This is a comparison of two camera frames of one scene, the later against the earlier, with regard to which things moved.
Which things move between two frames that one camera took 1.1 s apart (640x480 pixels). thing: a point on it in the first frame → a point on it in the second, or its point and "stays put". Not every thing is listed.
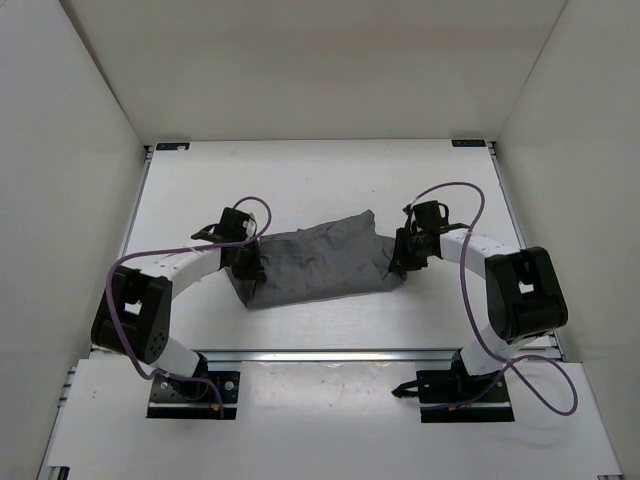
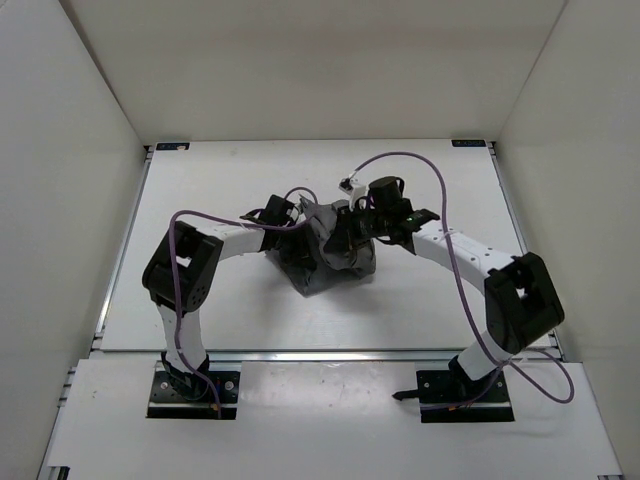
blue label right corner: (469, 143) stays put
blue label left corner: (171, 146) stays put
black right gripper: (401, 261) → (345, 237)
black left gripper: (255, 270) → (300, 253)
